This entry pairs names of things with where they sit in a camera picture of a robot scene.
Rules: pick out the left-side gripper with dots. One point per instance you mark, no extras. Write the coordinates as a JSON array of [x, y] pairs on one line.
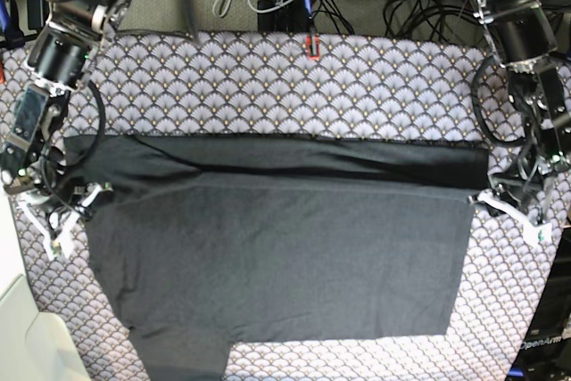
[[515, 196]]

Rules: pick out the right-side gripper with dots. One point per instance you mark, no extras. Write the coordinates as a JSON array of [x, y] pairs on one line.
[[52, 213]]

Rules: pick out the dark grey T-shirt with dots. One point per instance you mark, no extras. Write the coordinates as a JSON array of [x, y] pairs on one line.
[[206, 242]]

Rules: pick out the black OpenArm box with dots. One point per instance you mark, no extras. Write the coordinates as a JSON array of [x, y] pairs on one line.
[[545, 351]]

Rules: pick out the white plastic bin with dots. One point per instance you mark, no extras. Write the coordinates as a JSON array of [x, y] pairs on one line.
[[35, 345]]

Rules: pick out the fan-patterned tablecloth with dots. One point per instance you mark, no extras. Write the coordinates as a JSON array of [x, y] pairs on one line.
[[360, 87]]

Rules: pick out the red table clamp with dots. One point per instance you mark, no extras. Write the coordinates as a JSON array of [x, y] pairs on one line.
[[313, 46]]

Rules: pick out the blue clamp handle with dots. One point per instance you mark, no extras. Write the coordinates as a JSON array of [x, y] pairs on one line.
[[10, 25]]

